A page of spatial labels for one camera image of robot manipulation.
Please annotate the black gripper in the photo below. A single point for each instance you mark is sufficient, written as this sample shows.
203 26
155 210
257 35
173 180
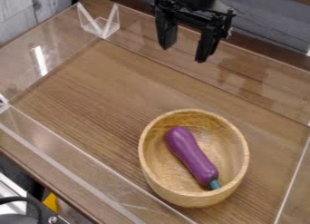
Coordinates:
195 13

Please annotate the purple toy eggplant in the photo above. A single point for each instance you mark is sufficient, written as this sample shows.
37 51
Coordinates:
185 149

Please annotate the brown wooden bowl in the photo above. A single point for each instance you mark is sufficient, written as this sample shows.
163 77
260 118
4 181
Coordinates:
221 143

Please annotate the clear acrylic corner bracket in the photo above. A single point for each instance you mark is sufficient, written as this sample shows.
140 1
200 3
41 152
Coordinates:
101 27

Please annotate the clear acrylic barrier wall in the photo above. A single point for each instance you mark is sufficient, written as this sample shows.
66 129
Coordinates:
82 181

